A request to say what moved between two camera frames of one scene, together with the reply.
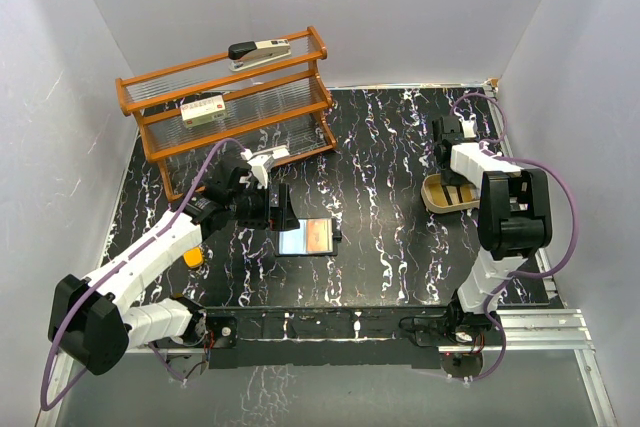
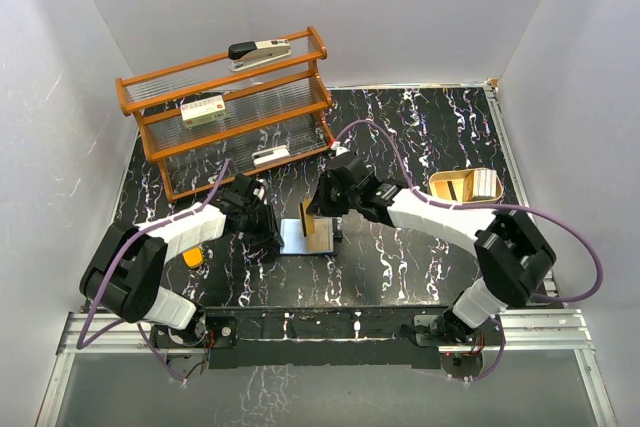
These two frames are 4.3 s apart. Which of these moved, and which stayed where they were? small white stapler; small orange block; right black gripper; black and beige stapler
Moved: right black gripper
Stayed: black and beige stapler; small orange block; small white stapler
